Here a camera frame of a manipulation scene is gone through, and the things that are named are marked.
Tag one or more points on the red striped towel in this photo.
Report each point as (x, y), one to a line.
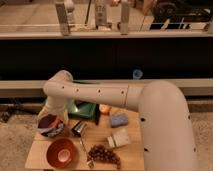
(50, 124)

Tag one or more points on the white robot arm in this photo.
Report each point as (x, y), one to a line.
(168, 138)

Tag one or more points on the purple bowl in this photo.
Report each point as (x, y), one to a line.
(50, 126)

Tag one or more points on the orange red bowl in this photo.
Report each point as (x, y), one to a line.
(61, 153)

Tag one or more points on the orange fruit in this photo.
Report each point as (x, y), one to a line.
(104, 109)

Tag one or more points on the green plastic tray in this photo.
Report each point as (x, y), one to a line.
(83, 109)

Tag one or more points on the blue cup on ledge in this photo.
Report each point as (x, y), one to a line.
(137, 74)

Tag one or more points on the blue sponge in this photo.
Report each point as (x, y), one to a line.
(118, 120)

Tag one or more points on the wooden board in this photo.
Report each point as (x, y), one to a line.
(131, 155)

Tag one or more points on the metal measuring cup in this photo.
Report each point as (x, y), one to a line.
(78, 130)

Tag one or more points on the bunch of dark grapes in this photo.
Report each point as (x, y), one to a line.
(100, 153)

